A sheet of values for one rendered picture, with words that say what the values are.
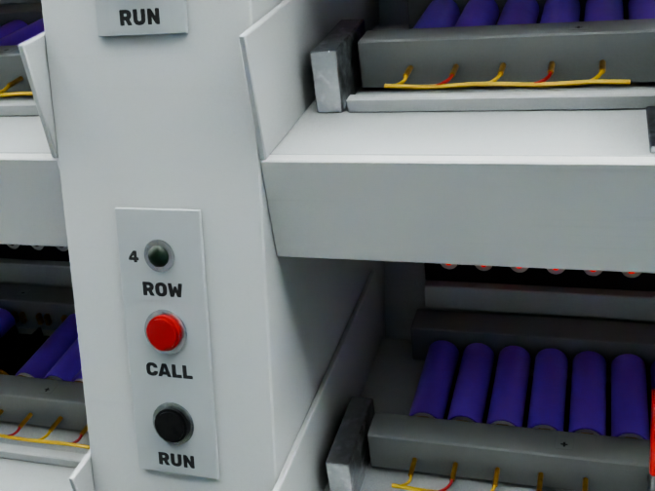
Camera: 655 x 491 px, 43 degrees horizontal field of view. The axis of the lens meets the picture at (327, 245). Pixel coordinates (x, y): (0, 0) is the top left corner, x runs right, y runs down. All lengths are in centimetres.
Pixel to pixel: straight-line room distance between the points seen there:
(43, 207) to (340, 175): 14
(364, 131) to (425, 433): 16
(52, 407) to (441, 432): 22
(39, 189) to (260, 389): 13
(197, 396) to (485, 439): 14
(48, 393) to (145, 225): 18
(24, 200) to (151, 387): 10
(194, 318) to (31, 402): 18
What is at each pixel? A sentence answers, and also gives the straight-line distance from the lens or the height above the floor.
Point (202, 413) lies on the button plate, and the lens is 38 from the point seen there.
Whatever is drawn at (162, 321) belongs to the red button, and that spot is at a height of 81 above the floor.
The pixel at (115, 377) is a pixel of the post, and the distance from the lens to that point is 39.
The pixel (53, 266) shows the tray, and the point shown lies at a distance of 61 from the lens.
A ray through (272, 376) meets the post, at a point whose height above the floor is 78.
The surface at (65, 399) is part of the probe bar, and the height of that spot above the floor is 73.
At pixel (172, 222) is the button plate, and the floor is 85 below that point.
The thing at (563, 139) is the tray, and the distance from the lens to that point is 33.
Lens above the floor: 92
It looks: 13 degrees down
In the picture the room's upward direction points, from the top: 2 degrees counter-clockwise
